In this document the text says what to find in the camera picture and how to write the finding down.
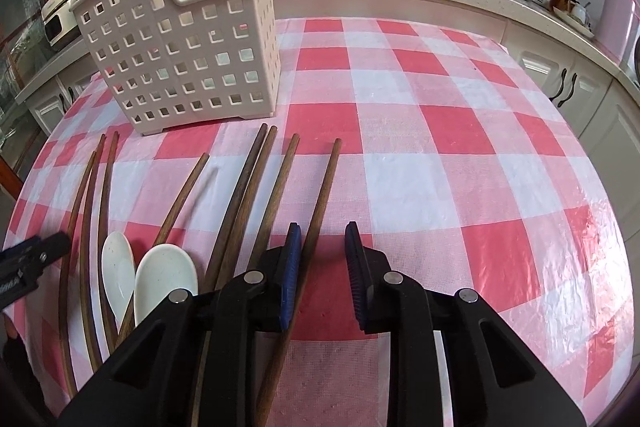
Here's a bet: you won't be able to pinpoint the white ceramic spoon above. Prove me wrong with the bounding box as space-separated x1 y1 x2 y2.
101 231 136 326
134 244 198 325

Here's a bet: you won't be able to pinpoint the pink thermos bottle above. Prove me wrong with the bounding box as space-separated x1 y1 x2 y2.
594 0 638 64

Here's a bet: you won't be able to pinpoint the tray with cups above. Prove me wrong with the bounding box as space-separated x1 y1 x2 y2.
549 0 594 40

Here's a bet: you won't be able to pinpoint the white small oven appliance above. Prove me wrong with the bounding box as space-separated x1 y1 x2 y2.
41 0 80 52

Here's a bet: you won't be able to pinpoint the white kitchen counter cabinets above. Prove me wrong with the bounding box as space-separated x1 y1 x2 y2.
274 0 639 239

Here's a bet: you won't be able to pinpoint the brown wooden chopstick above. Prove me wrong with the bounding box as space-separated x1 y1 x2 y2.
254 138 343 427
116 153 209 346
215 126 278 289
58 150 96 398
79 134 106 372
201 124 268 293
247 133 299 270
98 131 119 353

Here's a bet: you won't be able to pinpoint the red white checkered tablecloth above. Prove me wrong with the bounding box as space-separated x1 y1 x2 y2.
3 18 634 426

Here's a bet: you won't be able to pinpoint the beige perforated utensil basket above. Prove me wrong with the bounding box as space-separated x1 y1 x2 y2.
70 0 281 135

